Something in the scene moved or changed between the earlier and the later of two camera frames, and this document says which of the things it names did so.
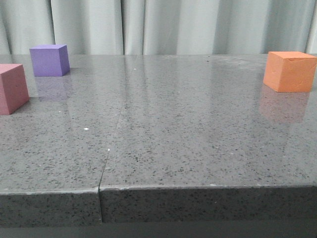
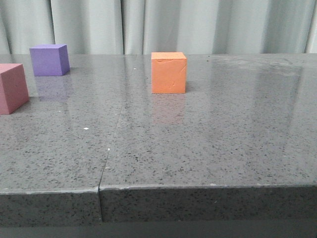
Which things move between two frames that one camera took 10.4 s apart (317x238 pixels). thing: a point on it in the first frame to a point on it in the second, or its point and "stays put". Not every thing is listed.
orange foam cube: x=290 y=72 to x=168 y=72
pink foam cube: x=14 y=92 stays put
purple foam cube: x=50 y=60 stays put
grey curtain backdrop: x=159 y=27 stays put
